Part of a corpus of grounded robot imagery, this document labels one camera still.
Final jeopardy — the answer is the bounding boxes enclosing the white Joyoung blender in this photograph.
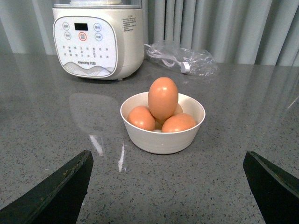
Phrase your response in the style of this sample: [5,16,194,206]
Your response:
[52,0,144,80]

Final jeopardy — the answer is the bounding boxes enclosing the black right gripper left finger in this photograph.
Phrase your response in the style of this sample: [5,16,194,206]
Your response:
[0,150,93,224]

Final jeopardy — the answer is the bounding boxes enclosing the white bowl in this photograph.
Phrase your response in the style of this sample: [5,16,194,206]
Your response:
[120,92,206,154]

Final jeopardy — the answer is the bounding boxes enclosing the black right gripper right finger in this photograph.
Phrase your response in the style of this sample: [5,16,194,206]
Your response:
[243,151,299,224]

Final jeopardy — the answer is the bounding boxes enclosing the clear plastic bag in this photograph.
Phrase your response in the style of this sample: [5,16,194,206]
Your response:
[144,40,218,77]

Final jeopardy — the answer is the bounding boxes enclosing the white power cable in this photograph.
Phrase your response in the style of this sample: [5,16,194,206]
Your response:
[144,43,191,74]

